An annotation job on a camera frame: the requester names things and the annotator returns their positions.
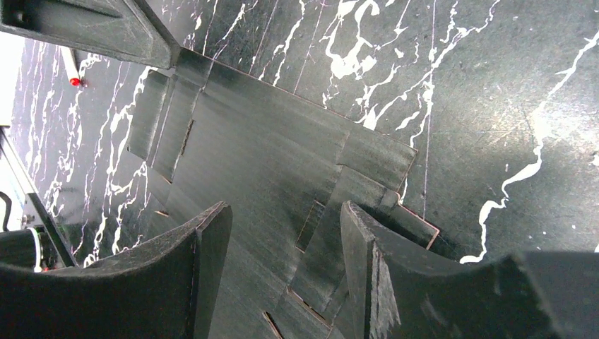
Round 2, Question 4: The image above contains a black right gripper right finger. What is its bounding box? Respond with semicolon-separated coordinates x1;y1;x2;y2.
340;201;561;338

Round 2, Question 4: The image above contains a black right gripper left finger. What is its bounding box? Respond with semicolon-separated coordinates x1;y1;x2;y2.
1;201;233;338

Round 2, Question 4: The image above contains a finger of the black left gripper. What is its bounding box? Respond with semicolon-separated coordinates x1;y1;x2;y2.
1;0;180;69

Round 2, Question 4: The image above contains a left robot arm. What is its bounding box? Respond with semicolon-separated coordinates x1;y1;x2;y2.
1;1;181;273

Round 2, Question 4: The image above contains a small red-capped white pen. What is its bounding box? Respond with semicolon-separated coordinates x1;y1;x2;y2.
59;46;81;87

